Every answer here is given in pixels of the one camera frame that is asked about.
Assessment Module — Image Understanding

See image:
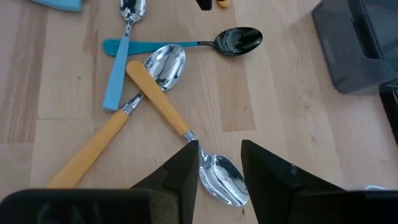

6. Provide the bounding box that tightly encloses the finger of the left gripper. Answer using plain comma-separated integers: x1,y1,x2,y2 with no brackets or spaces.
195,0,213,11

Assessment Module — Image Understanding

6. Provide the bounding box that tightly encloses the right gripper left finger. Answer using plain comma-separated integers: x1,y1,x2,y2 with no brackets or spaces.
0,140,200,224

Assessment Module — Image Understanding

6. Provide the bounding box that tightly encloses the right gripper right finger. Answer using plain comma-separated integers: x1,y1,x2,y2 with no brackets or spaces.
241,139,398,224

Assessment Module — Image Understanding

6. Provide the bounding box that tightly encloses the teal-handled black spoon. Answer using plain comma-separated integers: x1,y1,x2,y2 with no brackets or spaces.
102,26,264,57

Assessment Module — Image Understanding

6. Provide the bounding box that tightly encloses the light-blue-handled silver spoon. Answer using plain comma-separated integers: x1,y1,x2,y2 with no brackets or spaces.
29,0,83,12
101,0,147,112

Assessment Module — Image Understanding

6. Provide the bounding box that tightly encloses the grey translucent plastic bin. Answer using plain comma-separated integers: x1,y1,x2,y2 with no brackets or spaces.
312,0,398,95

